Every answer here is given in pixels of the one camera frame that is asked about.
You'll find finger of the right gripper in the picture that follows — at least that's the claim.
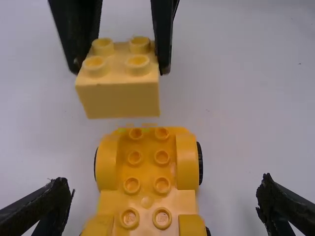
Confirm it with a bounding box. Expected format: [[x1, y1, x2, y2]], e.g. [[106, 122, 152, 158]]
[[150, 0, 179, 76], [48, 0, 103, 74]]

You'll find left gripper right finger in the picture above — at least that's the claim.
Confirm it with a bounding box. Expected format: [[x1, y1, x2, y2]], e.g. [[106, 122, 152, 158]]
[[255, 173, 315, 236]]

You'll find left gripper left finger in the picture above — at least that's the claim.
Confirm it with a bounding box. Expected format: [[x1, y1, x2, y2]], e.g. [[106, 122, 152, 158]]
[[0, 177, 76, 236]]

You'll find yellow toy car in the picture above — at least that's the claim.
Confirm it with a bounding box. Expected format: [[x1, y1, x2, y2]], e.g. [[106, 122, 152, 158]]
[[82, 126, 212, 236]]

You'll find yellow toy brick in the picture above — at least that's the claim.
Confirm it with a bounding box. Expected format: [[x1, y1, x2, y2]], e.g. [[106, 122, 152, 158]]
[[74, 36, 162, 120]]

